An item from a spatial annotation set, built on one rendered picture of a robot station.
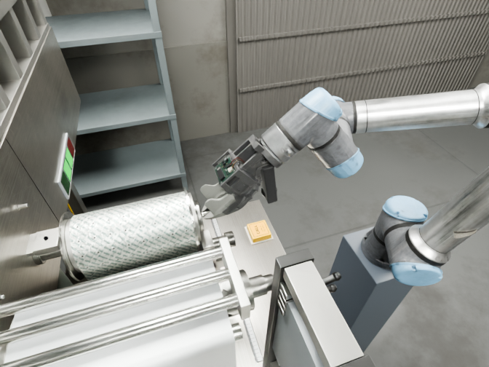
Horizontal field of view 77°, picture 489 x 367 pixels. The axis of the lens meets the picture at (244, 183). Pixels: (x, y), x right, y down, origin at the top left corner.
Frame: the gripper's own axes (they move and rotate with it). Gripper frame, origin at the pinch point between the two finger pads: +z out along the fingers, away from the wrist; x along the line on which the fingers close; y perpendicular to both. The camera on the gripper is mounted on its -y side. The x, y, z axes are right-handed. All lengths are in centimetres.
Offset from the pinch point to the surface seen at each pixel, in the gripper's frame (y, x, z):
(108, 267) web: 11.9, 4.9, 20.2
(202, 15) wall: -41, -214, -22
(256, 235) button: -37.5, -14.8, 8.4
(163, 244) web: 6.6, 4.9, 9.1
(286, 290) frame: 7.7, 29.0, -12.7
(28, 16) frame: 44, -71, 13
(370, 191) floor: -192, -93, -33
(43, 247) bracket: 23.2, 0.9, 24.2
